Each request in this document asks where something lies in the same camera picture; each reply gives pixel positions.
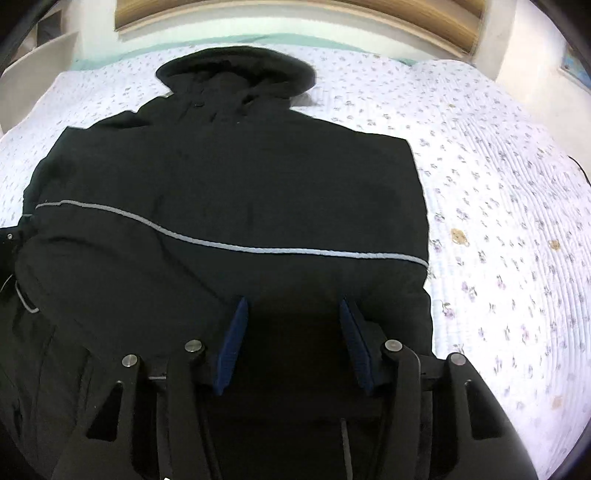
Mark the wooden headboard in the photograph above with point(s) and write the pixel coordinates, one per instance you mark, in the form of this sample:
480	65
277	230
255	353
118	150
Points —
295	11

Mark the wall picture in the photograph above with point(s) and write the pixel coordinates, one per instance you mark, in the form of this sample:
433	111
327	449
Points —
574	61

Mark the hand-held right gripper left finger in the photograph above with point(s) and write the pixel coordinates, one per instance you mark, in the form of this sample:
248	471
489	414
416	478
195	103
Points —
232	341

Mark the white floral quilted bedspread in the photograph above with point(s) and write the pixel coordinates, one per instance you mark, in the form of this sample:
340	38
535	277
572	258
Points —
498	258

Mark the white bedside shelf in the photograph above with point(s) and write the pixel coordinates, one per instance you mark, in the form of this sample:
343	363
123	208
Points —
32	69

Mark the black hooded jacket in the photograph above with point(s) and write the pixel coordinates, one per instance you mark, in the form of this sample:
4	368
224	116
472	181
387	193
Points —
221	184

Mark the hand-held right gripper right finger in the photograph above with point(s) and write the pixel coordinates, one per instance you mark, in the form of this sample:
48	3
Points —
356	341

